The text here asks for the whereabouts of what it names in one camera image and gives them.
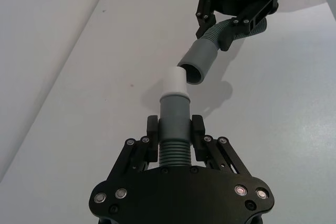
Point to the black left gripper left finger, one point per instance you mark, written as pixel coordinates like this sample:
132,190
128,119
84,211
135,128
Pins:
152,140

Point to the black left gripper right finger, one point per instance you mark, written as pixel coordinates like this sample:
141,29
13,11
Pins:
197,134

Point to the white plastic tube connector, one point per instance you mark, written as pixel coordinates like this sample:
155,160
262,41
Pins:
175,82

